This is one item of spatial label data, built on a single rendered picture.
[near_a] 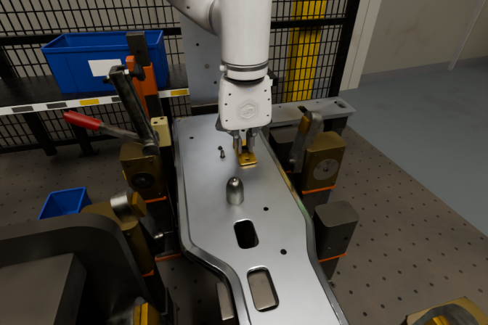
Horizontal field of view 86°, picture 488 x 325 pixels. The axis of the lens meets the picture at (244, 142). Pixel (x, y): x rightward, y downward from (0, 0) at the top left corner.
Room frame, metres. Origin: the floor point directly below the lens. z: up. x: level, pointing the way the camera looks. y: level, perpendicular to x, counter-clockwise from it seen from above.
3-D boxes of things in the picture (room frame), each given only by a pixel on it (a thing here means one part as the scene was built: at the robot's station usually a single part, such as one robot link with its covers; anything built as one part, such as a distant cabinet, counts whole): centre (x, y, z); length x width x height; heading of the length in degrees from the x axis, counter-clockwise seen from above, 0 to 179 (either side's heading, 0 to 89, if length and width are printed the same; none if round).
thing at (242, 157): (0.46, 0.00, 1.01); 0.08 x 0.04 x 0.01; 14
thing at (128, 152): (0.41, 0.22, 0.87); 0.10 x 0.07 x 0.35; 104
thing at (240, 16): (0.47, 0.00, 1.28); 0.09 x 0.08 x 0.13; 36
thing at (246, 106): (0.46, 0.00, 1.14); 0.10 x 0.07 x 0.11; 104
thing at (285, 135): (0.57, -0.13, 0.84); 0.12 x 0.07 x 0.28; 104
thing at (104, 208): (0.23, 0.20, 0.88); 0.11 x 0.07 x 0.37; 104
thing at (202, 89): (0.71, 0.10, 1.17); 0.12 x 0.01 x 0.34; 104
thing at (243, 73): (0.46, 0.00, 1.20); 0.09 x 0.08 x 0.03; 104
